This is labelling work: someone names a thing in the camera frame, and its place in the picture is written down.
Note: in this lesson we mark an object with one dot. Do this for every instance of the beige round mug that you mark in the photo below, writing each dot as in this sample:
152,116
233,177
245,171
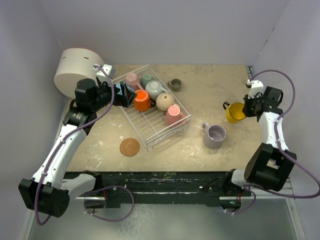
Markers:
164,101

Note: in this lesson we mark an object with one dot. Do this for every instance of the olive green small cup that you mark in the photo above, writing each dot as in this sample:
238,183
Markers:
175,84

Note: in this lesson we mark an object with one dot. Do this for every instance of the white wire dish rack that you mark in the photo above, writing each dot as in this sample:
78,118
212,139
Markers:
151,125

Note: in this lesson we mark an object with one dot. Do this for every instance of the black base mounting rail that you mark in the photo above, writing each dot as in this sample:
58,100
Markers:
209,188

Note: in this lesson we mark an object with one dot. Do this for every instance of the yellow cup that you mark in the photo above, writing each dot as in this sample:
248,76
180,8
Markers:
234,112

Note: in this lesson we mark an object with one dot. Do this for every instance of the large white cylindrical container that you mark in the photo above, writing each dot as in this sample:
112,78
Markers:
75,64

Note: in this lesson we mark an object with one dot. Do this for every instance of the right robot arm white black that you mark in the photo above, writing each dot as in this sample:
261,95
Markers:
268,168

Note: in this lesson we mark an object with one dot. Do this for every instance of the orange cup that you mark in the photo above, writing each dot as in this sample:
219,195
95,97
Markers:
142,102

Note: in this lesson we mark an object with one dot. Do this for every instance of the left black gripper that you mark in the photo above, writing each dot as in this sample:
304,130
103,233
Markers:
119,100

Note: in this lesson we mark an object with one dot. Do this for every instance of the lilac mug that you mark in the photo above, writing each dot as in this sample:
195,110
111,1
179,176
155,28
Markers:
214,135

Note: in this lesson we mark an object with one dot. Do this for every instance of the round woven cork coaster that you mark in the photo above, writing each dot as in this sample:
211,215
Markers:
129,147

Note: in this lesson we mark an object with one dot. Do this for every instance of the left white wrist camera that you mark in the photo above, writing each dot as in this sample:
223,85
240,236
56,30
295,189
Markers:
109,70

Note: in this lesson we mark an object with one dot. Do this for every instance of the pale grey white mug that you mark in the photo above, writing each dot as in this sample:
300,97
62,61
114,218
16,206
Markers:
154,89

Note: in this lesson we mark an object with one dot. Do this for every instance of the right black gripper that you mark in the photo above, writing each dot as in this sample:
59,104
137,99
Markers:
258,97

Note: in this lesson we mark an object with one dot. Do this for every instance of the light blue mug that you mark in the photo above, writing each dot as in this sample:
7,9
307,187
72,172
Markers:
122,89

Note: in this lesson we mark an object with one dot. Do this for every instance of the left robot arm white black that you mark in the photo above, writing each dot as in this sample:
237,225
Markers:
46,192

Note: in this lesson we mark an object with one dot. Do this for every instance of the light pink mug white inside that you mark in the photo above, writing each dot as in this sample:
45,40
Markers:
133,81

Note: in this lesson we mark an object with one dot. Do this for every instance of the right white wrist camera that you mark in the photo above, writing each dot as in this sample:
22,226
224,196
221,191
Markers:
255,87

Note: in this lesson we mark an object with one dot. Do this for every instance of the coral pink mug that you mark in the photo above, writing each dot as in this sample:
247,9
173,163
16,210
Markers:
174,116

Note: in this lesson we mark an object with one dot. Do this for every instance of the sage green cup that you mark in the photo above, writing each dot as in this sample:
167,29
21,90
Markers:
145,79

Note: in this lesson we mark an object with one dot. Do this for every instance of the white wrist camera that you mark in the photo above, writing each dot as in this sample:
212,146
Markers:
255,87
109,70

